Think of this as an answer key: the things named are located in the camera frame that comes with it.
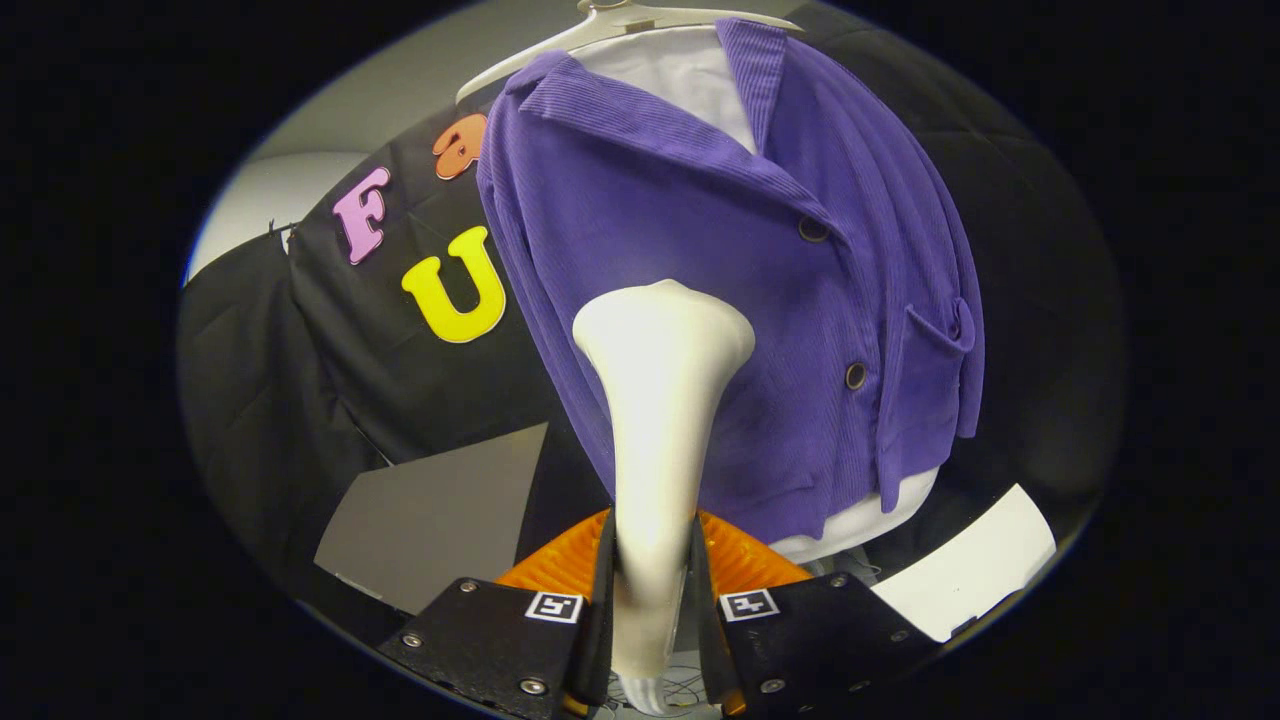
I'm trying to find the grey drawer cabinet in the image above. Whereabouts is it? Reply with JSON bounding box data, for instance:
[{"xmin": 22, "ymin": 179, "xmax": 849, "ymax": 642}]
[{"xmin": 313, "ymin": 422, "xmax": 549, "ymax": 616}]

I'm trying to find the white padded ironing form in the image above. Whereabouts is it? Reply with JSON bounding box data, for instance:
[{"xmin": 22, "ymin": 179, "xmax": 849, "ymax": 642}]
[{"xmin": 575, "ymin": 28, "xmax": 941, "ymax": 563}]

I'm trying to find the purple corduroy jacket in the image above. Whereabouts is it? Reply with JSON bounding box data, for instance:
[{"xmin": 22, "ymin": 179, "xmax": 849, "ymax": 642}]
[{"xmin": 476, "ymin": 18, "xmax": 986, "ymax": 546}]

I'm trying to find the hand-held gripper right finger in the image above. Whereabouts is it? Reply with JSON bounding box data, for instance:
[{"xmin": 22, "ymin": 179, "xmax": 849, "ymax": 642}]
[{"xmin": 690, "ymin": 508, "xmax": 941, "ymax": 717}]

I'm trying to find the black backdrop cloth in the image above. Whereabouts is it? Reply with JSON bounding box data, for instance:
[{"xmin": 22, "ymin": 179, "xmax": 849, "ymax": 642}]
[
  {"xmin": 285, "ymin": 85, "xmax": 621, "ymax": 531},
  {"xmin": 800, "ymin": 5, "xmax": 1126, "ymax": 581},
  {"xmin": 178, "ymin": 232, "xmax": 391, "ymax": 601}
]

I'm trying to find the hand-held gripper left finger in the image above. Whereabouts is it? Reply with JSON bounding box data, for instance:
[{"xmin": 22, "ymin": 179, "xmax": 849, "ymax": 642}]
[{"xmin": 378, "ymin": 508, "xmax": 617, "ymax": 719}]

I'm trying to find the white clothes hanger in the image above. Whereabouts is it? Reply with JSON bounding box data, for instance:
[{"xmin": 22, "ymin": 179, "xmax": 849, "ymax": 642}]
[{"xmin": 455, "ymin": 0, "xmax": 806, "ymax": 104}]

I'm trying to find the white garment steamer head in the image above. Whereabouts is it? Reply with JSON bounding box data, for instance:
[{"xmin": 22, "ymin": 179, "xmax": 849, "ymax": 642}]
[{"xmin": 572, "ymin": 280, "xmax": 757, "ymax": 681}]

